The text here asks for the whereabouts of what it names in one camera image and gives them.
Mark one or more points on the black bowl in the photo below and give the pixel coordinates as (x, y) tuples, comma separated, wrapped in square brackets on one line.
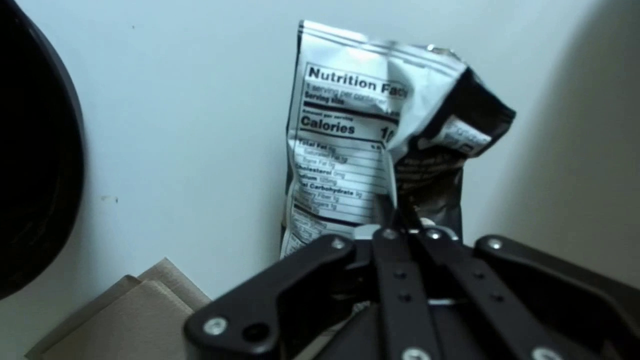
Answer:
[(33, 166)]

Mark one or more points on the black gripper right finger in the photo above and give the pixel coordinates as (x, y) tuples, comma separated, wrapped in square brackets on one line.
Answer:
[(532, 292)]

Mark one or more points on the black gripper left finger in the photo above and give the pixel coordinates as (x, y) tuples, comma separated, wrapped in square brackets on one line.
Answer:
[(287, 300)]

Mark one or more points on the white and black snack packet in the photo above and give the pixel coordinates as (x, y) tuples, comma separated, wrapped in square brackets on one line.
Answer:
[(341, 132)]

